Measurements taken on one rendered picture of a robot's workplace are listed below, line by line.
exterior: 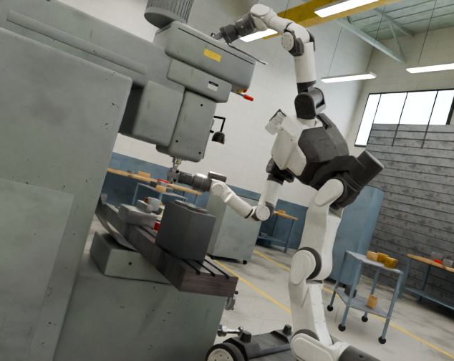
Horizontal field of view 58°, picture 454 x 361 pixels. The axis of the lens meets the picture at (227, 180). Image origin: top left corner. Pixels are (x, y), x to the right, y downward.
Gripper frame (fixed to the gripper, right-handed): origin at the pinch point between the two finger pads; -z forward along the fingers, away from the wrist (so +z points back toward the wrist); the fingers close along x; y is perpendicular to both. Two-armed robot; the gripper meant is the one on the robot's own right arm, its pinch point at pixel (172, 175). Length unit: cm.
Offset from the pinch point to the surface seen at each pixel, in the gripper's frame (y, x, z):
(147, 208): 19.8, -5.0, -7.5
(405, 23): -492, -732, 462
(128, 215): 25.2, -1.4, -15.6
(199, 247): 24, 43, 17
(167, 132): -18.3, 16.1, -7.9
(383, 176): -118, -729, 511
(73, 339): 78, 26, -22
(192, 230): 18, 46, 12
